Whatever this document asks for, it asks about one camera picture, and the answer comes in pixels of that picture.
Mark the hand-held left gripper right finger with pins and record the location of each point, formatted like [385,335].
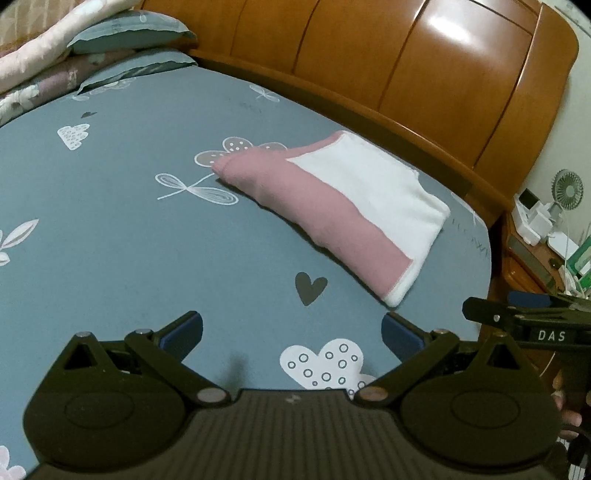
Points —
[400,339]

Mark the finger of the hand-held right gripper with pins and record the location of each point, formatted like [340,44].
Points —
[489,310]
[535,297]

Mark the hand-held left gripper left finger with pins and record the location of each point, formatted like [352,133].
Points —
[182,336]

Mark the pink and white sweater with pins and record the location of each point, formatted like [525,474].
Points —
[332,207]

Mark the person's right hand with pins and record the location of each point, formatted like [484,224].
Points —
[569,413]

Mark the wooden nightstand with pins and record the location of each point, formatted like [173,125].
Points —
[526,263]

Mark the green and white box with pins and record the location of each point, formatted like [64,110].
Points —
[579,261]

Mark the flat white box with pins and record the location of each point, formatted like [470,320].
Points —
[561,242]

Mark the small green desk fan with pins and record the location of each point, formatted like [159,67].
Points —
[568,189]

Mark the wooden headboard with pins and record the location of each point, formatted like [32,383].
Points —
[415,69]

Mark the teal pillow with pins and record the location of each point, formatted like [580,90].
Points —
[147,62]
[134,30]

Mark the light pink floral quilt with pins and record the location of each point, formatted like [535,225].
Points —
[46,41]

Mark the patterned curtain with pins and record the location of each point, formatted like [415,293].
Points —
[11,27]

